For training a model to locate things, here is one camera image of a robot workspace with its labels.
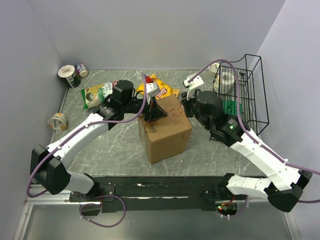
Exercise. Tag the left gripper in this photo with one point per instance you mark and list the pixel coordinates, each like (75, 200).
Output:
(153, 111)

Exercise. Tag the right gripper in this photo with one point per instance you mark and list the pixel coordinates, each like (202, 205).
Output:
(186, 103)

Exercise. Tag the brown cardboard box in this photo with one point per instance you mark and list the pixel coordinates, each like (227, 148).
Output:
(167, 136)

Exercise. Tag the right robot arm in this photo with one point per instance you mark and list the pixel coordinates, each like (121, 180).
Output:
(282, 184)

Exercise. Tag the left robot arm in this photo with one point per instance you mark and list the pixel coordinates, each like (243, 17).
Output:
(48, 164)

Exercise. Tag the yellow Lays chips bag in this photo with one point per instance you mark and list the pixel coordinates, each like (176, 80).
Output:
(164, 89)

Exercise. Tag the green object in basket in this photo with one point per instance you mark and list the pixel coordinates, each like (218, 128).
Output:
(231, 107)

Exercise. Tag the white cup in basket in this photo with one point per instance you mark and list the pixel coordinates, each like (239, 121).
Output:
(223, 83)

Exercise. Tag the white cup behind basket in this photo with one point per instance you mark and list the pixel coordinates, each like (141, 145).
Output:
(213, 68)

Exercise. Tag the green Chuba chips bag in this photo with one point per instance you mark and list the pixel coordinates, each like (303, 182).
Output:
(95, 95)

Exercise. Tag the blue white can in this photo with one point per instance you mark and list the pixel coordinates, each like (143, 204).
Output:
(81, 70)

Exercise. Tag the dark cup white lid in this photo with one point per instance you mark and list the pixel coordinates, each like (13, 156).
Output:
(69, 76)

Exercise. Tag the orange white cup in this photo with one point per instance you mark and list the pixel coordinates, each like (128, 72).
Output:
(58, 122)

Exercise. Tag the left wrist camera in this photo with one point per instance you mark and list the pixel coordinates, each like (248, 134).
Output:
(152, 88)

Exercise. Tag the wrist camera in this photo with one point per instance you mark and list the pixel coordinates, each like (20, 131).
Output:
(152, 88)
(192, 84)

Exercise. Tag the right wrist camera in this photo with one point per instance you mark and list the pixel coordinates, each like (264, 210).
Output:
(192, 84)

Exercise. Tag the black wire basket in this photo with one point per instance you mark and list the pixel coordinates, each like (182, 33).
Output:
(243, 90)

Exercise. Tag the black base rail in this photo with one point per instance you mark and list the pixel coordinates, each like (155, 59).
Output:
(153, 193)

